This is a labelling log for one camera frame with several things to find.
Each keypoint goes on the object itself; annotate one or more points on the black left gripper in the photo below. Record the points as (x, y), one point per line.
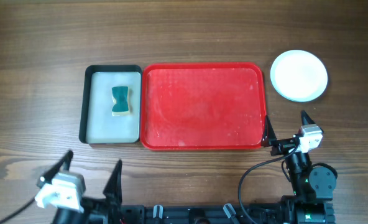
(112, 190)

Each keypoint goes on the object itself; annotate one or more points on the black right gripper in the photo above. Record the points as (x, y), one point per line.
(269, 139)

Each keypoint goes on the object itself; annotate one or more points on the white plate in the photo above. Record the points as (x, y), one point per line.
(299, 76)

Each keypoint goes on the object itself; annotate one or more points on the green yellow sponge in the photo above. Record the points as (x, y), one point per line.
(120, 96)

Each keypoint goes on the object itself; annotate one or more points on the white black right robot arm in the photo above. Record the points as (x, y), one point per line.
(312, 184)

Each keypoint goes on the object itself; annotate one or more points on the black tray with soapy water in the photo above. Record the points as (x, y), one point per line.
(98, 123)

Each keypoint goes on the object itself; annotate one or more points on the red plastic tray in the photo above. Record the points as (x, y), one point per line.
(202, 106)

